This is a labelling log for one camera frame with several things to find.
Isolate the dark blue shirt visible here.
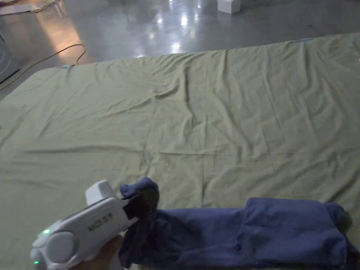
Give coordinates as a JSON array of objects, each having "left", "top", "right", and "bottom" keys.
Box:
[{"left": 118, "top": 177, "right": 360, "bottom": 270}]

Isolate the person's left hand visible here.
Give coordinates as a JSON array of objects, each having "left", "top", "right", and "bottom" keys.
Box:
[{"left": 68, "top": 234, "right": 123, "bottom": 270}]

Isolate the bed with pale green sheet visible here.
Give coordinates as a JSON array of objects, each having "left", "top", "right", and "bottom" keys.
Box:
[{"left": 0, "top": 32, "right": 360, "bottom": 270}]

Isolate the thin floor cable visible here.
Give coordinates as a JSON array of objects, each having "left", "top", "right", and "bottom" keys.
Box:
[{"left": 0, "top": 44, "right": 86, "bottom": 91}]

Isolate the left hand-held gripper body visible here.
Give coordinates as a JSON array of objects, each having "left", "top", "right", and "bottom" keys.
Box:
[{"left": 30, "top": 180, "right": 140, "bottom": 270}]

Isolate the white box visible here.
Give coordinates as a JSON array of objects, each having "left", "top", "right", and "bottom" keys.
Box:
[{"left": 217, "top": 0, "right": 240, "bottom": 14}]

